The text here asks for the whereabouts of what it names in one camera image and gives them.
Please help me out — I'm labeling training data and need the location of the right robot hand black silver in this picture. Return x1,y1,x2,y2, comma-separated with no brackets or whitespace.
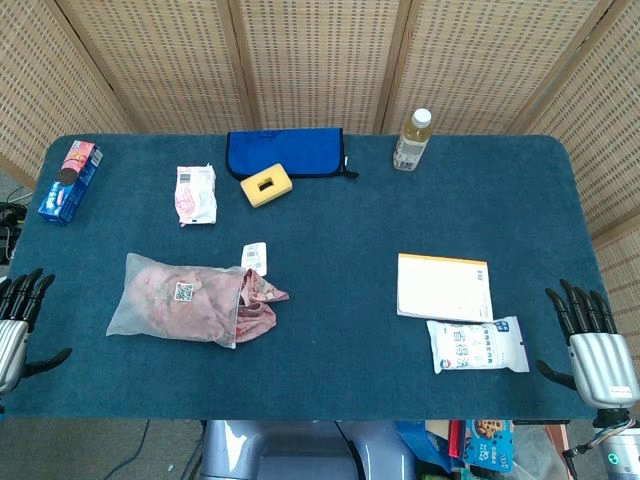
535,278,640,409

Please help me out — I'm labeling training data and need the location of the left robot hand black silver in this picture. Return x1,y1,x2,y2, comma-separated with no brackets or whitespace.
0,267,74,396

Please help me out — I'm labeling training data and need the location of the transparent zip plastic bag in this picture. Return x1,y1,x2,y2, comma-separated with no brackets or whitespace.
105,252,249,350

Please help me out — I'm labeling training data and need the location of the grey robot base body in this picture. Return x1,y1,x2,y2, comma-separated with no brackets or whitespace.
199,419,417,480

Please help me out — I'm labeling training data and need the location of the white blue snack packet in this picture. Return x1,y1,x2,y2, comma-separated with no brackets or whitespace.
425,315,531,375

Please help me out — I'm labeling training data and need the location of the blue chip cookie box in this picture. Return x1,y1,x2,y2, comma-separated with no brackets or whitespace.
464,418,516,474

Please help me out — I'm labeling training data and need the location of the red flat package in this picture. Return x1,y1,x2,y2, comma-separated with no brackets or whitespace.
447,419,467,459

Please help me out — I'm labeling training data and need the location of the blue pink cookie box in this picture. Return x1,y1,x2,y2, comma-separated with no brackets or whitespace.
38,140,105,227

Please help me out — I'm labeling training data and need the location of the white notebook yellow edge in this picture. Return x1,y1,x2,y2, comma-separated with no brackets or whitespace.
396,252,495,323

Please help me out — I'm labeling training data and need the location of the blue storage box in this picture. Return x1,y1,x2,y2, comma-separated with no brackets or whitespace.
396,420,454,474

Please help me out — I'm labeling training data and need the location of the pink white wipes packet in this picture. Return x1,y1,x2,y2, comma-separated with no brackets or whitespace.
175,162,219,229

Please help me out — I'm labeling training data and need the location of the white barcode label tag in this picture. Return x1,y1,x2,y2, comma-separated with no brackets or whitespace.
240,242,268,277

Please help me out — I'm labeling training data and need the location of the blue felt table cover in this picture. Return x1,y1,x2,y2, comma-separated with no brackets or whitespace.
4,132,601,422

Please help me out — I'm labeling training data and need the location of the yellow drink plastic bottle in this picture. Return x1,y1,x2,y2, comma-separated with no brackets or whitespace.
392,108,433,174

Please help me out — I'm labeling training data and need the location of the yellow sponge with hole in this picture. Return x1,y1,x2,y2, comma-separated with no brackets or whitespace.
239,163,294,208

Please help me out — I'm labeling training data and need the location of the blue fabric pouch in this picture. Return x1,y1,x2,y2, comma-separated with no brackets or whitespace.
225,127,360,182

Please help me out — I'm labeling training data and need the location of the woven bamboo folding screen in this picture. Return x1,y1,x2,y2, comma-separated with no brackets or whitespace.
0,0,640,341

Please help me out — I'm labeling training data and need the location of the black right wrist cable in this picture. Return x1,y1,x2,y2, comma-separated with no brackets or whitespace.
561,429,604,474

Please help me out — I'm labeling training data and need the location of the black cable bundle on floor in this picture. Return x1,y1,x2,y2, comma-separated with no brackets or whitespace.
0,187,29,266

